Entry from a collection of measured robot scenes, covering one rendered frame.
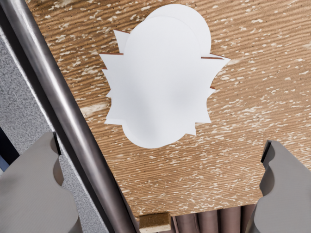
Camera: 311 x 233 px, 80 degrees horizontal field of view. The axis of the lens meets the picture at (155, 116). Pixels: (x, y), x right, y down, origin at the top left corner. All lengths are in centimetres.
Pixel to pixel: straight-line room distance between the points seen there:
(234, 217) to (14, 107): 45
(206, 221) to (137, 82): 36
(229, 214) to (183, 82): 34
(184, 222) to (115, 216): 15
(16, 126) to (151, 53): 26
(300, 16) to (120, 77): 20
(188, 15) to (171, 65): 5
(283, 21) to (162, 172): 26
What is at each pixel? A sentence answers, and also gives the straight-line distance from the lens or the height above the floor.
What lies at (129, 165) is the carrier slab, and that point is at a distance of 32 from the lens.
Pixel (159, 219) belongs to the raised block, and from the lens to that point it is 40.
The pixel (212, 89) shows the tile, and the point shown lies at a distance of 24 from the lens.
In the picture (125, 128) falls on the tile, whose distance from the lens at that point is 25.
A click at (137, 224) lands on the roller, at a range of 47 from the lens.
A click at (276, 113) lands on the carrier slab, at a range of 31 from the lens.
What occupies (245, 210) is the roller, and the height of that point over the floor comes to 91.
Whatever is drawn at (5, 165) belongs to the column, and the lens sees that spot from 54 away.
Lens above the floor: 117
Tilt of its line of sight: 62 degrees down
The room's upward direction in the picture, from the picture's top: 179 degrees counter-clockwise
